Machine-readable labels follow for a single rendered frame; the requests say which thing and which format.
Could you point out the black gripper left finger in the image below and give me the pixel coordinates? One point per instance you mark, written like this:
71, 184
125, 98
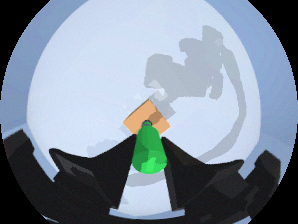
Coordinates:
106, 172

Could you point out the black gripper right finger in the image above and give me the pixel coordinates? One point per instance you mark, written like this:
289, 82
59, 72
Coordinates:
187, 177

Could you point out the tan wooden block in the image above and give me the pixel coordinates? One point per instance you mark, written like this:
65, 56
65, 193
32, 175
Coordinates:
146, 112

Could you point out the dark grey marker with green band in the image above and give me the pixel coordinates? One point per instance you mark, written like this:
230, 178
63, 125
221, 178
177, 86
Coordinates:
146, 123

